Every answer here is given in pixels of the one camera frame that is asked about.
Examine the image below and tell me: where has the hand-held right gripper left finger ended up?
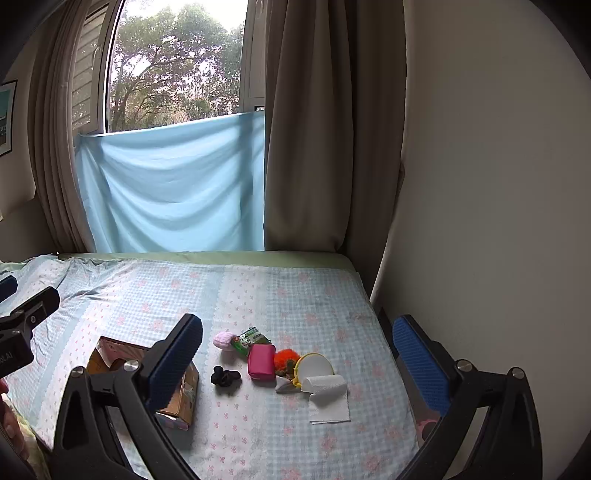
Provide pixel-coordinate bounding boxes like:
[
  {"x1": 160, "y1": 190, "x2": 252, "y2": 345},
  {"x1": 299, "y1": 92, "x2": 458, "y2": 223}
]
[{"x1": 53, "y1": 314, "x2": 204, "y2": 480}]

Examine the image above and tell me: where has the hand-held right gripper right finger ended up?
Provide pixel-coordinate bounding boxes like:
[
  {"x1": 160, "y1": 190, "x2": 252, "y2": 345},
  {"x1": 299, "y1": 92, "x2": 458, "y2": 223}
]
[{"x1": 392, "y1": 315, "x2": 543, "y2": 480}]

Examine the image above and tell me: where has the cardboard box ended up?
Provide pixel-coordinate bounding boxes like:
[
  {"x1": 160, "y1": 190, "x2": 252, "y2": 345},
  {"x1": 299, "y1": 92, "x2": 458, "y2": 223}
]
[{"x1": 85, "y1": 336, "x2": 201, "y2": 430}]

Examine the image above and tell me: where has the black scrunchie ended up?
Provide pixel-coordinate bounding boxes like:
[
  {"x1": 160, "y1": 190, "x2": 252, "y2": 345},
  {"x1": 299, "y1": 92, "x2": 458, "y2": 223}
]
[{"x1": 211, "y1": 366, "x2": 242, "y2": 389}]

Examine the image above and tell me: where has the green snack packet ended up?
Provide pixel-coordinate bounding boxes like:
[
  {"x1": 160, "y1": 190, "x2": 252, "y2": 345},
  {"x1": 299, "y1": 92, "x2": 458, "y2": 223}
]
[{"x1": 229, "y1": 327, "x2": 272, "y2": 360}]

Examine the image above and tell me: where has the magenta soft pouch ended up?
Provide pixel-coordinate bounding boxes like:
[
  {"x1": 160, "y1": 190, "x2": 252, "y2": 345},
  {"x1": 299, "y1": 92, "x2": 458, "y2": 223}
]
[{"x1": 247, "y1": 344, "x2": 276, "y2": 381}]

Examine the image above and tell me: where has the white paper towel roll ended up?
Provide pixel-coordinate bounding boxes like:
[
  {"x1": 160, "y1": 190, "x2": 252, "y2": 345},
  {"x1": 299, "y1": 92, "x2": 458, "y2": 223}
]
[{"x1": 300, "y1": 374, "x2": 352, "y2": 424}]

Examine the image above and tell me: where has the yellow rimmed round mirror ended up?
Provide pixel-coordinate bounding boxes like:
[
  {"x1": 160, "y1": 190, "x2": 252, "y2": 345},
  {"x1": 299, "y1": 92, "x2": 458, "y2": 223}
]
[{"x1": 294, "y1": 353, "x2": 334, "y2": 387}]

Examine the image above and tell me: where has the orange fluffy ball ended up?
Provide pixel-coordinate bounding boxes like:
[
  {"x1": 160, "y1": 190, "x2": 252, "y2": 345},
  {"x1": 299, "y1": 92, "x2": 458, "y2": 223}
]
[{"x1": 273, "y1": 349, "x2": 302, "y2": 372}]

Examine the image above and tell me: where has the person's left hand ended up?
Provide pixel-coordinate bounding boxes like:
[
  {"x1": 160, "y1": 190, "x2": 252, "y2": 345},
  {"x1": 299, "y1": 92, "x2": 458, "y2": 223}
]
[{"x1": 0, "y1": 380, "x2": 29, "y2": 462}]

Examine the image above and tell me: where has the small pink object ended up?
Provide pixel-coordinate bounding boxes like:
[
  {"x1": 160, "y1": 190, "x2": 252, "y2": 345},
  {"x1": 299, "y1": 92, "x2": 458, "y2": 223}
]
[{"x1": 416, "y1": 416, "x2": 440, "y2": 440}]

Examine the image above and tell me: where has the green bed sheet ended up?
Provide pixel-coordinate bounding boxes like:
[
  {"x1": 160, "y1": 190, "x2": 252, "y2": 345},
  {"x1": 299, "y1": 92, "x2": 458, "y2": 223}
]
[{"x1": 58, "y1": 251, "x2": 358, "y2": 274}]

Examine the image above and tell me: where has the checked floral bed blanket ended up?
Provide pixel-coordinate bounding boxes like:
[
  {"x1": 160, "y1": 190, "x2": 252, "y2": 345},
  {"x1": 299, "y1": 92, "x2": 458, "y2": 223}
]
[{"x1": 0, "y1": 253, "x2": 422, "y2": 480}]

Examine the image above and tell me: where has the beige curtain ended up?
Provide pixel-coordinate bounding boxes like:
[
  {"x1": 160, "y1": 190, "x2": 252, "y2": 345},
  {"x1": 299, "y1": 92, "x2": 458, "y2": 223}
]
[
  {"x1": 262, "y1": 0, "x2": 408, "y2": 256},
  {"x1": 28, "y1": 0, "x2": 126, "y2": 254}
]

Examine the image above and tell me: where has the light blue hanging cloth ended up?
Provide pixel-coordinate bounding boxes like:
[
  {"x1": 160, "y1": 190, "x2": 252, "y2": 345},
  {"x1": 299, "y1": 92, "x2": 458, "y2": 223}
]
[{"x1": 75, "y1": 112, "x2": 267, "y2": 254}]

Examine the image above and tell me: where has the window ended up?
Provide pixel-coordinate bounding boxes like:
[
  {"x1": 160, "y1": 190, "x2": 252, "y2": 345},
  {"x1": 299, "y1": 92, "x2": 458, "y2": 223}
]
[{"x1": 71, "y1": 0, "x2": 267, "y2": 137}]

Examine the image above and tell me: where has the wall poster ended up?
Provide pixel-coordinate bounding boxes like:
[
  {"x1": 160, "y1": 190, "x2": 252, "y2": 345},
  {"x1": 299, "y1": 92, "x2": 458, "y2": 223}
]
[{"x1": 0, "y1": 79, "x2": 18, "y2": 160}]

